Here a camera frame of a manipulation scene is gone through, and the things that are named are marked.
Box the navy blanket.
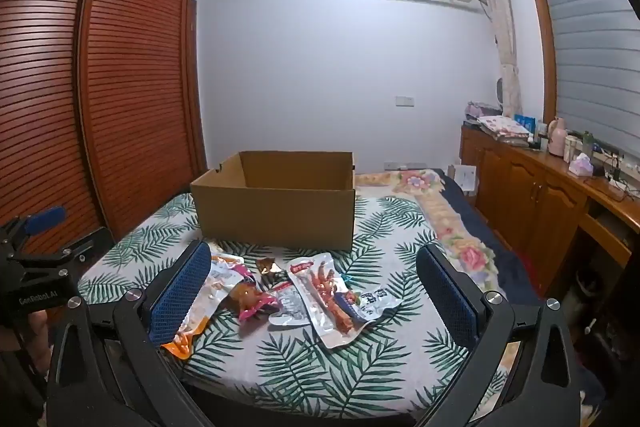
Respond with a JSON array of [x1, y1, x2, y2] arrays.
[[430, 167, 551, 303]]

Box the wooden side cabinet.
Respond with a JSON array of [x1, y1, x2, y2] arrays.
[[459, 124, 640, 303]]

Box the leaf print bedsheet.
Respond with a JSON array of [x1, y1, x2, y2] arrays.
[[77, 192, 506, 418]]

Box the brown louvered wooden wardrobe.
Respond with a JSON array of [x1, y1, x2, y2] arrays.
[[0, 0, 208, 258]]

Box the folded purple cloth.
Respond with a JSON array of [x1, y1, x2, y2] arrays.
[[464, 99, 503, 122]]

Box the small clear brown snack packet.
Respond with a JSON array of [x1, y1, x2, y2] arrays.
[[255, 257, 283, 288]]

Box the wooden window frame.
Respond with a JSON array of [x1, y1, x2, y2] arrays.
[[520, 0, 558, 122]]

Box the pink thermos jug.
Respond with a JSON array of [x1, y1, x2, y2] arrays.
[[547, 117, 568, 156]]

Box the orange white snack packet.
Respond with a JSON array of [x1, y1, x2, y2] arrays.
[[161, 252, 246, 360]]

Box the cream patterned curtain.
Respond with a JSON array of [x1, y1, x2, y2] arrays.
[[475, 0, 523, 118]]

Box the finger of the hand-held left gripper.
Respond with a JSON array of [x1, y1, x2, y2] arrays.
[[10, 227, 115, 280], [0, 206, 67, 253]]

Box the person's left hand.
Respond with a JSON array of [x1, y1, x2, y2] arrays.
[[27, 309, 52, 373]]

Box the floral blanket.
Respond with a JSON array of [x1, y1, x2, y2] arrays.
[[354, 168, 501, 293]]

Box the folded floral cloth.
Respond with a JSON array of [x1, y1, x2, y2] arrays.
[[477, 114, 533, 142]]

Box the grey window blind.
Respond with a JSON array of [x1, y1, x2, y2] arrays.
[[527, 0, 640, 198]]

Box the white paper bag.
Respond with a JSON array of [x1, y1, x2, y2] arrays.
[[447, 163, 478, 198]]

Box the clear red-label snack packet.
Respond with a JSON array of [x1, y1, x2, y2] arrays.
[[286, 256, 373, 350]]

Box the pink snack packet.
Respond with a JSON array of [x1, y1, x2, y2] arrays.
[[227, 274, 281, 323]]

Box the purple tissue box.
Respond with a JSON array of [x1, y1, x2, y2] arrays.
[[569, 153, 593, 178]]

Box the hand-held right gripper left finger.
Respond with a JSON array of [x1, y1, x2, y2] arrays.
[[47, 239, 216, 427]]

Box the grey white snack packet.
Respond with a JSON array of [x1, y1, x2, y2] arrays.
[[269, 289, 313, 329]]

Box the brown cardboard box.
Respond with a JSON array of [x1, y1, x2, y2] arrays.
[[190, 151, 357, 253]]

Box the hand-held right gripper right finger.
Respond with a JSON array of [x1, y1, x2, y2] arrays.
[[416, 243, 596, 427]]

